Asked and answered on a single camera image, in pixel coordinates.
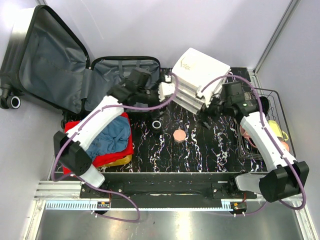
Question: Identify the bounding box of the red garment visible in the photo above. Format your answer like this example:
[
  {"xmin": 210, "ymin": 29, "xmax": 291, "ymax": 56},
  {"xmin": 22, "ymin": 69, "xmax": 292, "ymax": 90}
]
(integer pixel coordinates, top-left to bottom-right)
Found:
[{"xmin": 62, "ymin": 112, "xmax": 134, "ymax": 175}]

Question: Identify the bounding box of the orange plastic bin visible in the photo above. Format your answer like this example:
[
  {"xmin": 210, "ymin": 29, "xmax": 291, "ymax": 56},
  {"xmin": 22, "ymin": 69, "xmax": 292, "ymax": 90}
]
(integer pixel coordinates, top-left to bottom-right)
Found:
[{"xmin": 101, "ymin": 155, "xmax": 132, "ymax": 168}]

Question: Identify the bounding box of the purple cable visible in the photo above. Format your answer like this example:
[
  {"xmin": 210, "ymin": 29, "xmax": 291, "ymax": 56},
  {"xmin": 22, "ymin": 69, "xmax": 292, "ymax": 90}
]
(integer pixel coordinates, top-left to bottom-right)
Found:
[
  {"xmin": 51, "ymin": 73, "xmax": 179, "ymax": 223},
  {"xmin": 202, "ymin": 74, "xmax": 308, "ymax": 217}
]

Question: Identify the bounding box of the peach pink cup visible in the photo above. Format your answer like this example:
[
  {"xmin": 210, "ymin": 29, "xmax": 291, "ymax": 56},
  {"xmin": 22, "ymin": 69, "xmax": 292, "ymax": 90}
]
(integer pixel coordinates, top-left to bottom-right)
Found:
[{"xmin": 281, "ymin": 141, "xmax": 290, "ymax": 152}]

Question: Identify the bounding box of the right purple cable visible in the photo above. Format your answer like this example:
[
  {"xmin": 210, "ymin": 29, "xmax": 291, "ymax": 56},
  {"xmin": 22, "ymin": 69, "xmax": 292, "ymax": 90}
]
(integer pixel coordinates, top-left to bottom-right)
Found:
[{"xmin": 202, "ymin": 74, "xmax": 308, "ymax": 217}]

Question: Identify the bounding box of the blue cloth garment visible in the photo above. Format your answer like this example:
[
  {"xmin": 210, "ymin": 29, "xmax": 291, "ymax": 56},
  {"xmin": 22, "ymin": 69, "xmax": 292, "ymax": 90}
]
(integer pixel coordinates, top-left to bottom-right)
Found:
[{"xmin": 86, "ymin": 116, "xmax": 131, "ymax": 161}]

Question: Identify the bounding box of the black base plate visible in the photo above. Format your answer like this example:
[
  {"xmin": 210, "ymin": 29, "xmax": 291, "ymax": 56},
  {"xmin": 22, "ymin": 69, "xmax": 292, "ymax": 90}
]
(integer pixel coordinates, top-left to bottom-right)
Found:
[{"xmin": 79, "ymin": 171, "xmax": 258, "ymax": 210}]

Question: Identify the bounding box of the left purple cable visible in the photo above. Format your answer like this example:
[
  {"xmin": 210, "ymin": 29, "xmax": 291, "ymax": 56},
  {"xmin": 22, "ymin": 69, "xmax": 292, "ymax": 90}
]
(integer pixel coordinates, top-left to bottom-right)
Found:
[{"xmin": 51, "ymin": 73, "xmax": 179, "ymax": 223}]

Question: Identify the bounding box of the pink patterned mug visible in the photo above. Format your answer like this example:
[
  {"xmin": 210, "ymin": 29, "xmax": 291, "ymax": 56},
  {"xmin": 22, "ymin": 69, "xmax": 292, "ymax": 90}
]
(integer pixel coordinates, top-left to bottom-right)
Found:
[{"xmin": 239, "ymin": 125, "xmax": 257, "ymax": 148}]

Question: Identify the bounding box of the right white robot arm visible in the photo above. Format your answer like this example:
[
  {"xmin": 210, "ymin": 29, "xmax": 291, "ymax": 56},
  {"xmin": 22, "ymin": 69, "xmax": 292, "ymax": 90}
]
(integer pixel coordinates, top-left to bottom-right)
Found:
[{"xmin": 199, "ymin": 81, "xmax": 309, "ymax": 210}]

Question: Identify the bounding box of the white black space suitcase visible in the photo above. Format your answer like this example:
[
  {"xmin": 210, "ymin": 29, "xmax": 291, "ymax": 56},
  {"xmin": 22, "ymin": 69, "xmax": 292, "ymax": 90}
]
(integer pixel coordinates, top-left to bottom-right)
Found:
[{"xmin": 0, "ymin": 5, "xmax": 161, "ymax": 125}]

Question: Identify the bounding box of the black bowl in basket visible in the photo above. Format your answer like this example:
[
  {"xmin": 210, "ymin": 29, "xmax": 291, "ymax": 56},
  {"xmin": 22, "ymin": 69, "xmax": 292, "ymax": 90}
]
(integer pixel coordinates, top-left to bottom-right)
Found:
[{"xmin": 259, "ymin": 96, "xmax": 270, "ymax": 116}]

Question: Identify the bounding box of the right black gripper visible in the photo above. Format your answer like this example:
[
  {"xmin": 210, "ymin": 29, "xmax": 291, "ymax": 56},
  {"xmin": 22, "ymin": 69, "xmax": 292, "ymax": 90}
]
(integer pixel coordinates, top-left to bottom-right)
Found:
[{"xmin": 196, "ymin": 93, "xmax": 232, "ymax": 130}]

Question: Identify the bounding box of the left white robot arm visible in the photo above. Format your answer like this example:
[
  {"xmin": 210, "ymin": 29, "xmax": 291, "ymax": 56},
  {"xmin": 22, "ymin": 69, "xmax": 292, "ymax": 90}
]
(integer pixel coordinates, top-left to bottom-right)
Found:
[{"xmin": 53, "ymin": 67, "xmax": 162, "ymax": 198}]

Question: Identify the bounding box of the white compartment organizer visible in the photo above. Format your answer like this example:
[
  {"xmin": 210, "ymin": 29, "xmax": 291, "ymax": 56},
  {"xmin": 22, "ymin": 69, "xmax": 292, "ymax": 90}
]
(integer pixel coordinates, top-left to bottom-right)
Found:
[{"xmin": 171, "ymin": 47, "xmax": 231, "ymax": 114}]

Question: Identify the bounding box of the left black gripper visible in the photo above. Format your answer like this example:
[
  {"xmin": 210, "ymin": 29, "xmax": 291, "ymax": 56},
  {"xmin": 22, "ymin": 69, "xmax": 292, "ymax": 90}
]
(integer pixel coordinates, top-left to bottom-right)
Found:
[{"xmin": 138, "ymin": 79, "xmax": 170, "ymax": 119}]

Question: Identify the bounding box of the black wire basket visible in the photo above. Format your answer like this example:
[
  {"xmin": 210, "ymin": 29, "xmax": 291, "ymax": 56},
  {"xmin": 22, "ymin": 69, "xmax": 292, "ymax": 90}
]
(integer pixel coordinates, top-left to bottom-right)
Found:
[{"xmin": 234, "ymin": 88, "xmax": 296, "ymax": 161}]

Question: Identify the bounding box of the yellow green mug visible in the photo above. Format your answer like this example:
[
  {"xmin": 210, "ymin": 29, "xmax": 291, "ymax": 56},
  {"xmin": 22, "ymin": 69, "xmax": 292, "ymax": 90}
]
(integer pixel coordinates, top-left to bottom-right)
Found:
[{"xmin": 267, "ymin": 120, "xmax": 289, "ymax": 142}]

